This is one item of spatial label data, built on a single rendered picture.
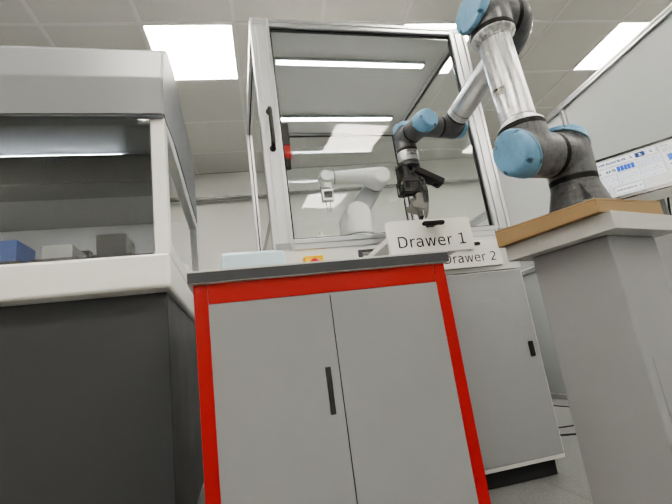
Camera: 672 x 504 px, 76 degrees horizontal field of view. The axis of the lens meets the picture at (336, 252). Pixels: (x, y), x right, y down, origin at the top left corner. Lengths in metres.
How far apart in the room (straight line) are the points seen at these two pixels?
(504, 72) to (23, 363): 1.50
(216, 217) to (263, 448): 4.28
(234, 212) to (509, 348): 3.84
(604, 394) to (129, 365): 1.22
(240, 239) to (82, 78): 3.57
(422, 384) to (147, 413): 0.78
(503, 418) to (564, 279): 0.81
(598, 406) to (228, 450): 0.81
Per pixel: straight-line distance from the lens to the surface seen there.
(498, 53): 1.29
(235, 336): 0.98
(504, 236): 1.21
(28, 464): 1.50
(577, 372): 1.20
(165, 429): 1.40
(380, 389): 1.02
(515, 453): 1.89
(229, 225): 5.07
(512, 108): 1.21
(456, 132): 1.63
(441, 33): 2.36
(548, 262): 1.20
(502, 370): 1.85
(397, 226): 1.38
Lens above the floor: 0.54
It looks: 14 degrees up
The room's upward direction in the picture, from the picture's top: 8 degrees counter-clockwise
